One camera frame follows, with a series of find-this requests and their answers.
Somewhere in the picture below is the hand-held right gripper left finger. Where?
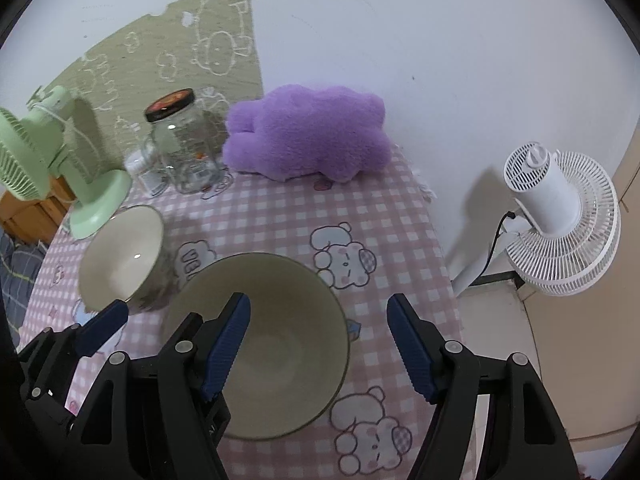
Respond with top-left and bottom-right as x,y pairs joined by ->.
65,292 -> 251,480

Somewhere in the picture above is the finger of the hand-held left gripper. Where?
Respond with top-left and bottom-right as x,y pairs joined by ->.
22,385 -> 81,433
17,300 -> 129,386

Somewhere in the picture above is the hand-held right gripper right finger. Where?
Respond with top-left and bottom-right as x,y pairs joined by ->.
387,294 -> 571,480

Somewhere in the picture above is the grey-green floral bowl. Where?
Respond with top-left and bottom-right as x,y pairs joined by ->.
161,252 -> 351,443
77,204 -> 176,316

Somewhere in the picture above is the blue-grey plaid blanket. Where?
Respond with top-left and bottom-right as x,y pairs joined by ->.
0,230 -> 48,336

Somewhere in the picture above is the wooden chair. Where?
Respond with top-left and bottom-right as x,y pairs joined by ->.
0,175 -> 76,248

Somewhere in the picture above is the pink checked tablecloth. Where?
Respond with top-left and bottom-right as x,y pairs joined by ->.
17,142 -> 463,480

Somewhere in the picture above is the green desk fan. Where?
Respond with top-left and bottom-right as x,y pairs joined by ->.
0,85 -> 133,241

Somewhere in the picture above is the beige door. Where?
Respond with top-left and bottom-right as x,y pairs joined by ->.
520,125 -> 640,443

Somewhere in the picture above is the small glass cup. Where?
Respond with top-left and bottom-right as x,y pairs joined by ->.
124,137 -> 171,198

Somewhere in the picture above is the clear glass jar black lid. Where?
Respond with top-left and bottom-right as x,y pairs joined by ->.
144,88 -> 227,196

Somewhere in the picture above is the white standing fan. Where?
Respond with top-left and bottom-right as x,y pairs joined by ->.
452,142 -> 622,298

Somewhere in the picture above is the purple plush pillow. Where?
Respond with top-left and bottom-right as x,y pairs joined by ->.
221,85 -> 393,183

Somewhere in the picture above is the black power cable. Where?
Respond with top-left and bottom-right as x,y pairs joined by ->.
482,210 -> 516,281

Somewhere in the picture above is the green cartoon wall poster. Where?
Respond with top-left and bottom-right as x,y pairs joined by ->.
60,0 -> 265,161

